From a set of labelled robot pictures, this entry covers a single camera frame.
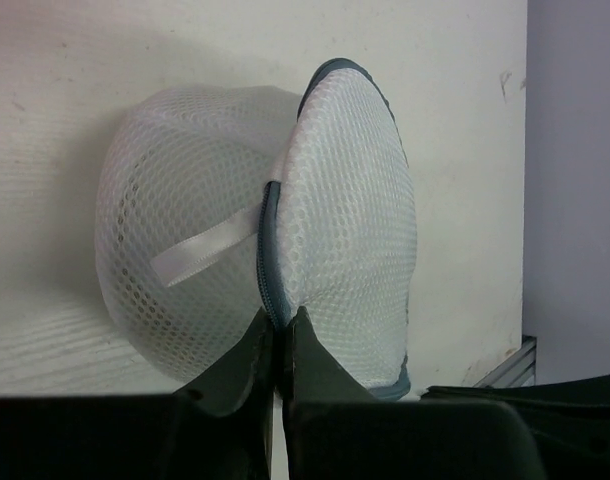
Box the aluminium table rail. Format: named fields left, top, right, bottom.
left=475, top=336, right=537, bottom=389

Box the white mesh laundry bag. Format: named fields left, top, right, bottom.
left=94, top=58, right=417, bottom=400

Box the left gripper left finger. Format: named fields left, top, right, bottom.
left=0, top=313, right=274, bottom=479

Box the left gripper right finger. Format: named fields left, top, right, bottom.
left=280, top=310, right=610, bottom=480

